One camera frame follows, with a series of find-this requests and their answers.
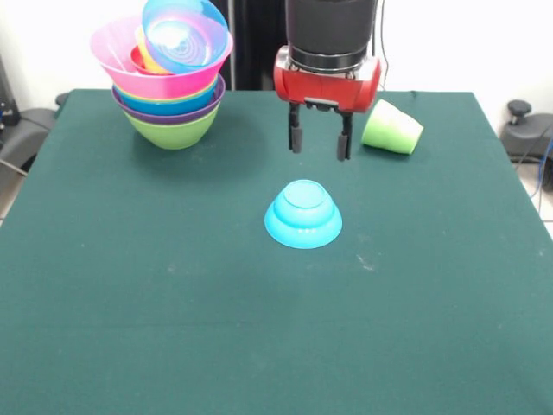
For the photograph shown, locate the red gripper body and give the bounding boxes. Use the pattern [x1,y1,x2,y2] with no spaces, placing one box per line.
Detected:
[272,45,383,115]

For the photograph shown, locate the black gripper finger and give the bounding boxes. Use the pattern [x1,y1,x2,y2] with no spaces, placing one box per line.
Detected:
[335,111,354,163]
[287,102,305,155]

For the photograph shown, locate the green plastic cup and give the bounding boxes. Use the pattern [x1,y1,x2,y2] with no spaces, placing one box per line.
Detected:
[360,99,410,150]
[388,107,424,156]

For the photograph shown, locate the small light blue bowl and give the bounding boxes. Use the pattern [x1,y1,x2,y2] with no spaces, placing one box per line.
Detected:
[264,179,344,250]

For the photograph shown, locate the purple plastic bowl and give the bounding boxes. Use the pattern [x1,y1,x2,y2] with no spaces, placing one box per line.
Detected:
[111,73,227,127]

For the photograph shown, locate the large blue plastic bowl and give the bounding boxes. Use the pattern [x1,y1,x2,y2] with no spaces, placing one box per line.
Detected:
[117,77,219,117]

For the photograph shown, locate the translucent blue plastic bowl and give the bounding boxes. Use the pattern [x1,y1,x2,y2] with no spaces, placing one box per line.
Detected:
[141,0,230,74]

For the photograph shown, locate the large pink plastic bowl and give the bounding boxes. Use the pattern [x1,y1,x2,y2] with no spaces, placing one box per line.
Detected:
[90,16,235,99]

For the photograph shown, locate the yellow plastic cup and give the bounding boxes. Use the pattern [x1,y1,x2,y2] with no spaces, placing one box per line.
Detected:
[134,25,172,75]

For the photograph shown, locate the red plastic bowl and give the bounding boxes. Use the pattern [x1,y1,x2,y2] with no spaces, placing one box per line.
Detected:
[130,45,152,76]

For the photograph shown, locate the black equipment base with knob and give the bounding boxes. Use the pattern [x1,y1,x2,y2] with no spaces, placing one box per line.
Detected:
[499,99,553,164]

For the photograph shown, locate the dark green tablecloth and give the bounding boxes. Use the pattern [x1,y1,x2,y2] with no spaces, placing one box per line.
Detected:
[0,88,553,415]

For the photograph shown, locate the black wall cable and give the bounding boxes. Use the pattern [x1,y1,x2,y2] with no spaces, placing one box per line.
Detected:
[372,0,392,91]

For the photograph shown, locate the blue cable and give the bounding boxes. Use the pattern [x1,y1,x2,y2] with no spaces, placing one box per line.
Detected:
[531,137,553,200]

